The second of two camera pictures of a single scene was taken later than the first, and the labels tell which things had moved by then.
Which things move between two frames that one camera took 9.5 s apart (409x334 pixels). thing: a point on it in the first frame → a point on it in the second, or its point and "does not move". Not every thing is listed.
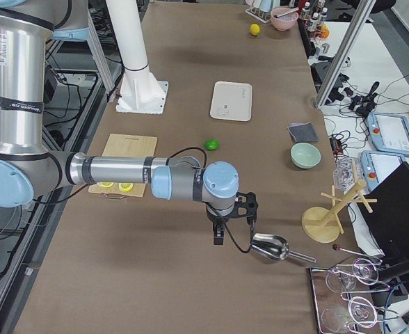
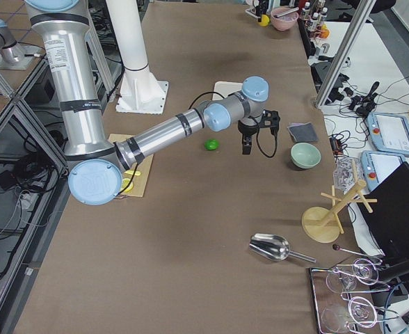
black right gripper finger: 218,232 → 246,144
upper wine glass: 362,271 does not move
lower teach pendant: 377,165 does not move
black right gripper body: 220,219 → 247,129
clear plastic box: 347,172 does not move
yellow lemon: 254,29 → 265,20
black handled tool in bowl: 293,10 does not move
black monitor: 398,223 does not move
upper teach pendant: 391,133 does not move
